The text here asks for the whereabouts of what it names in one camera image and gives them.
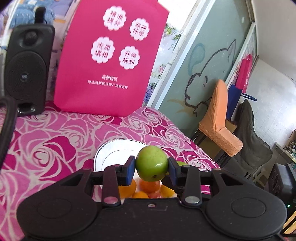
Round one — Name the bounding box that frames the green apple front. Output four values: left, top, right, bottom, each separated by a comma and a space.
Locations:
135, 146, 168, 182

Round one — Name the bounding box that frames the pink rose tablecloth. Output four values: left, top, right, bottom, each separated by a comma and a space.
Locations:
1, 102, 217, 240

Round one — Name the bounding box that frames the tangerine back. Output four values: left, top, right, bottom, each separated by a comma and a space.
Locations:
132, 191, 149, 199

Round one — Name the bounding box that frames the orange covered chair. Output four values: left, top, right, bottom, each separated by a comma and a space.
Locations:
199, 79, 243, 157

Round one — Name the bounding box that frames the green apple back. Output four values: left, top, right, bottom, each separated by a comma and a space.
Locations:
177, 161, 189, 166

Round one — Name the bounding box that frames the green apple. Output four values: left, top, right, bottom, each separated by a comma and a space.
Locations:
135, 146, 168, 182
177, 161, 189, 166

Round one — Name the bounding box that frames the blue bag by chair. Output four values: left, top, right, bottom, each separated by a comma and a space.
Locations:
226, 83, 258, 121

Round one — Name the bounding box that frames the pink tote bag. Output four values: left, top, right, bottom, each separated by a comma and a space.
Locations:
54, 1, 169, 117

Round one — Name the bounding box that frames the large orange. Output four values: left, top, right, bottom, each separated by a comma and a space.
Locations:
118, 179, 137, 199

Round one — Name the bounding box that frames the black cable loop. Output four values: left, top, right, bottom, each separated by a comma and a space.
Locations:
0, 96, 19, 167

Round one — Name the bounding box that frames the orange middle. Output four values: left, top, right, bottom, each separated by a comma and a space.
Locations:
139, 179, 161, 194

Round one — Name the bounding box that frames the white round plate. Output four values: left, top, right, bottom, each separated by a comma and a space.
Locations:
93, 139, 147, 172

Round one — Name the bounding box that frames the small red fruit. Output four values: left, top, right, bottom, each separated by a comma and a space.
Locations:
148, 191, 162, 199

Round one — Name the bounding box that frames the dark grey covered chair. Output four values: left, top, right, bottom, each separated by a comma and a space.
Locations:
223, 99, 273, 177

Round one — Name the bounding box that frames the pink bag by door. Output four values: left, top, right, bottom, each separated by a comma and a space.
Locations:
235, 54, 253, 93

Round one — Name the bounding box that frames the black loudspeaker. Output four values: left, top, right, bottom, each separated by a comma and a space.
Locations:
4, 24, 56, 117

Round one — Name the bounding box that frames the yellow orange far right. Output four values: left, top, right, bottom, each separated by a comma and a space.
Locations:
159, 184, 175, 198

